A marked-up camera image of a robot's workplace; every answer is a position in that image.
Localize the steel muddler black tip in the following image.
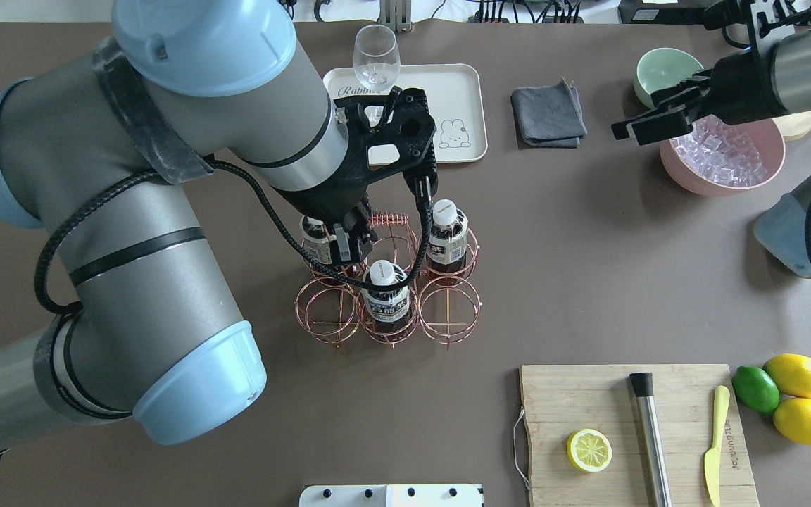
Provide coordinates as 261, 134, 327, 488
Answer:
629, 372, 674, 506

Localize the whole lemon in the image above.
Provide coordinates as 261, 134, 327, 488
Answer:
772, 397, 811, 446
763, 353, 811, 399

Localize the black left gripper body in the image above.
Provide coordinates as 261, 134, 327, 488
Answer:
265, 87, 436, 227

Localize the green lime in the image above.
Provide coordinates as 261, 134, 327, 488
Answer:
731, 366, 780, 414

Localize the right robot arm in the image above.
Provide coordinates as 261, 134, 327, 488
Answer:
612, 1, 811, 278

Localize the half lemon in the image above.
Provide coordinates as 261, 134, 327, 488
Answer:
566, 429, 612, 472

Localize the clear wine glass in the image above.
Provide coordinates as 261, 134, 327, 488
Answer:
353, 25, 401, 92

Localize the copper wire bottle basket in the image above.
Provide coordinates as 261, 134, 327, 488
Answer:
295, 211, 482, 349

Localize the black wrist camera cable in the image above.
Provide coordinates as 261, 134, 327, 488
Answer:
34, 158, 441, 316

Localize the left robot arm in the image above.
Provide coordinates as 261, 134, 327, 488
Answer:
0, 1, 436, 456

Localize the green bowl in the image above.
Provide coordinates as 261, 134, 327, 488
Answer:
634, 47, 704, 108

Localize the whole lemon upper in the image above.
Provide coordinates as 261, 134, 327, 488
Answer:
763, 353, 811, 399

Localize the tea bottle white cap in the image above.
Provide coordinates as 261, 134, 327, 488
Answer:
425, 199, 470, 277
363, 260, 412, 334
299, 215, 332, 268

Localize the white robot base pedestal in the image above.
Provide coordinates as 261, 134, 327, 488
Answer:
298, 482, 485, 506

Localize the wooden glass drying tree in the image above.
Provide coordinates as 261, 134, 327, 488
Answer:
772, 111, 811, 142

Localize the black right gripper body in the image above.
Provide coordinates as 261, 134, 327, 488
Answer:
652, 53, 765, 131

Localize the pink bowl of ice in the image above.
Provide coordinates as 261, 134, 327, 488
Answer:
660, 115, 786, 196

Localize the bamboo cutting board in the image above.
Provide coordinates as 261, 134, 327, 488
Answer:
519, 365, 731, 506

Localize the yellow plastic knife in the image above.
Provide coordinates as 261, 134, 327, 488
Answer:
703, 385, 730, 506

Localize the grey folded cloth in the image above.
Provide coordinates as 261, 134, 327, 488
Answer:
510, 78, 588, 149

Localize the whole lemon lower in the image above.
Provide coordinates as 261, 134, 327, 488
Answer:
772, 397, 811, 446

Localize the cream rabbit tray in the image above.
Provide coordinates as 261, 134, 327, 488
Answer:
324, 63, 487, 167

